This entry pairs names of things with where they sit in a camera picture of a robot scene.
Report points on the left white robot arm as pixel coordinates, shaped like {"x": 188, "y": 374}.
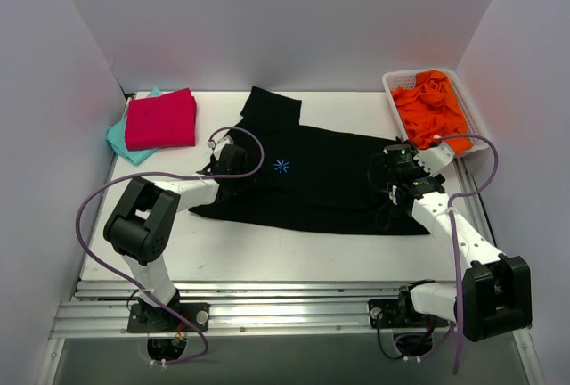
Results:
{"x": 140, "y": 225}

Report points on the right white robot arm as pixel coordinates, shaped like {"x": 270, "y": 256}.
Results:
{"x": 491, "y": 293}

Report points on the crumpled orange t-shirt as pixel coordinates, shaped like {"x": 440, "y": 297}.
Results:
{"x": 429, "y": 109}

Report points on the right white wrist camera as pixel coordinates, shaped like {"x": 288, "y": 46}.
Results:
{"x": 435, "y": 159}

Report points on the white plastic basket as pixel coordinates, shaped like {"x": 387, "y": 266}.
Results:
{"x": 406, "y": 79}

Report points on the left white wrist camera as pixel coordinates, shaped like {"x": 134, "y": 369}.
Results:
{"x": 216, "y": 146}

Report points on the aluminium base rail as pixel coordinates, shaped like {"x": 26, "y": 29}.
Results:
{"x": 98, "y": 309}

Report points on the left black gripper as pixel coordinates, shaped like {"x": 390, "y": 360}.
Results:
{"x": 243, "y": 176}

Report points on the black t-shirt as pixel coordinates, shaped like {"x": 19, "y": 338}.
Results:
{"x": 308, "y": 179}

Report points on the folded teal t-shirt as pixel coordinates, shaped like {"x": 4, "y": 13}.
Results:
{"x": 116, "y": 139}

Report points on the folded pink t-shirt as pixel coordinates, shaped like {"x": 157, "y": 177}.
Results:
{"x": 166, "y": 121}

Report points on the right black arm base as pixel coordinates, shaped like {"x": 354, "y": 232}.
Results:
{"x": 400, "y": 338}

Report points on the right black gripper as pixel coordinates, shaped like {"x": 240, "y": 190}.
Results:
{"x": 381, "y": 193}

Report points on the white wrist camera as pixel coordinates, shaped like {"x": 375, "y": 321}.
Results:
{"x": 216, "y": 146}
{"x": 435, "y": 159}

